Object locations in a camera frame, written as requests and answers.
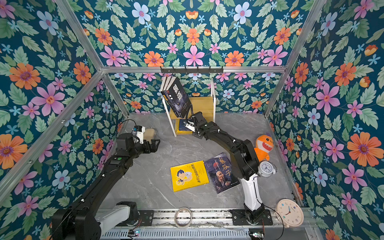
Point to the navy book small label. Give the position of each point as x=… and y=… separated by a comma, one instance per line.
x=182, y=126

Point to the clear tape roll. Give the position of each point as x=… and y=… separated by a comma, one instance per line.
x=183, y=218

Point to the purple old man book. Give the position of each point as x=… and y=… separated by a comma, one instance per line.
x=173, y=94
x=219, y=170

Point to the black hook rail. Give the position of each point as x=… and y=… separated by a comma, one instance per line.
x=191, y=70

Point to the black wolf cover book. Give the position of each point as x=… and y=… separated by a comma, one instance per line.
x=182, y=98

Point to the black book on shelf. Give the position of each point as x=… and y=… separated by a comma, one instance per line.
x=167, y=95

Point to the yellow cartoon cover book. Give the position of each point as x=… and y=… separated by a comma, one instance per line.
x=189, y=176

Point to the white alarm clock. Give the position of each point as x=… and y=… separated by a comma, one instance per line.
x=266, y=169

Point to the orange shark plush toy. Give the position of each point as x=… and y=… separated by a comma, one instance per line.
x=264, y=144

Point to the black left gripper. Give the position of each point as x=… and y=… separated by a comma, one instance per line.
x=153, y=148

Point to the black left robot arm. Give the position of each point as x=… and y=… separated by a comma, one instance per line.
x=81, y=220

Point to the wooden white-frame bookshelf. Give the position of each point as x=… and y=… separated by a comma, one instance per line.
x=206, y=105

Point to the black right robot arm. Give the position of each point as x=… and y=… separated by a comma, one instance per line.
x=244, y=161

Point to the yellow book in shelf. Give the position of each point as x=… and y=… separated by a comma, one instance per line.
x=180, y=133

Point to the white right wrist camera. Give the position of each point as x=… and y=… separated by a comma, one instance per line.
x=189, y=124

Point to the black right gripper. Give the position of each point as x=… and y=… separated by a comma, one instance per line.
x=196, y=134

